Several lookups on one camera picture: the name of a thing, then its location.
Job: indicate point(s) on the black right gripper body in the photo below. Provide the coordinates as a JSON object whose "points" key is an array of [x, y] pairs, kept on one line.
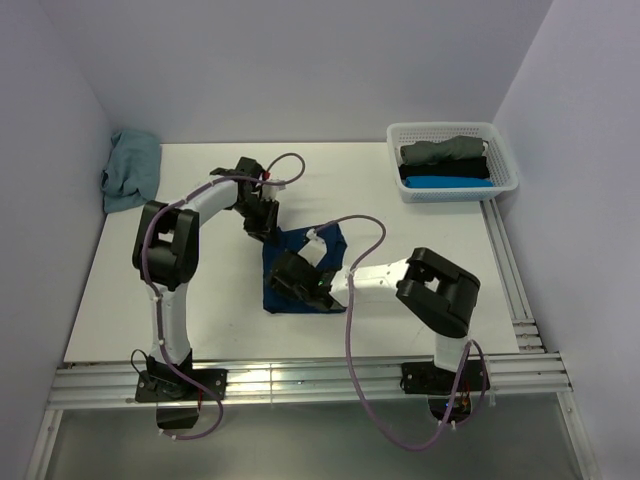
{"points": [[294, 291]]}

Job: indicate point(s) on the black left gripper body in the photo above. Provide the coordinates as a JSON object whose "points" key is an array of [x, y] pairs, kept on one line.
{"points": [[258, 215]]}

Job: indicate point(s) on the dark blue t shirt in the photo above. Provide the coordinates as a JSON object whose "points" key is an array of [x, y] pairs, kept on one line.
{"points": [[275, 302]]}

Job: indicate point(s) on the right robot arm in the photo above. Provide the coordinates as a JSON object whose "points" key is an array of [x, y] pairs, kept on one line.
{"points": [[441, 294]]}

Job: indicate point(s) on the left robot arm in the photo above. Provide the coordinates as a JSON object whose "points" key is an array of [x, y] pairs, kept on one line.
{"points": [[166, 254]]}

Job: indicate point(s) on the pale teal t shirt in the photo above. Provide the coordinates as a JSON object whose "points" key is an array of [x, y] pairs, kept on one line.
{"points": [[131, 175]]}

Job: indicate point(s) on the light blue rolled t shirt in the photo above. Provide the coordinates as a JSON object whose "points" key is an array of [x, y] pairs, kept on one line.
{"points": [[445, 182]]}

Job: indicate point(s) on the grey rolled t shirt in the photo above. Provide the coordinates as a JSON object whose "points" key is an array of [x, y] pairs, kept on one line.
{"points": [[455, 148]]}

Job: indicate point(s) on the black rolled t shirt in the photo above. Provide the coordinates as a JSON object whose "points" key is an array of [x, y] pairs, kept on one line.
{"points": [[469, 168]]}

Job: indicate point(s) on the white plastic basket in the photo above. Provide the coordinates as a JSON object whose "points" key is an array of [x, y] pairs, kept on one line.
{"points": [[500, 161]]}

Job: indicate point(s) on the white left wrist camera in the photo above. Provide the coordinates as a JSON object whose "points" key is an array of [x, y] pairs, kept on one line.
{"points": [[272, 189]]}

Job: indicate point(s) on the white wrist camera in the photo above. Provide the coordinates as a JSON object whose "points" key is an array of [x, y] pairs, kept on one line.
{"points": [[314, 249], [272, 189]]}

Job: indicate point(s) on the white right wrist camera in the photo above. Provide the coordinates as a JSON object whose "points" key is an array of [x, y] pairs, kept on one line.
{"points": [[314, 249]]}

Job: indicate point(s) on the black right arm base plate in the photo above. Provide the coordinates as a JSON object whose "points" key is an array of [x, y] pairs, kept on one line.
{"points": [[424, 378]]}

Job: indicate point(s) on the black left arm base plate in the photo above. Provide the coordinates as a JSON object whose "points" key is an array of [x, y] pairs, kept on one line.
{"points": [[177, 401]]}

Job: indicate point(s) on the aluminium frame rail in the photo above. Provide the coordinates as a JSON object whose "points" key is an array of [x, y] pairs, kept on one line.
{"points": [[300, 419]]}

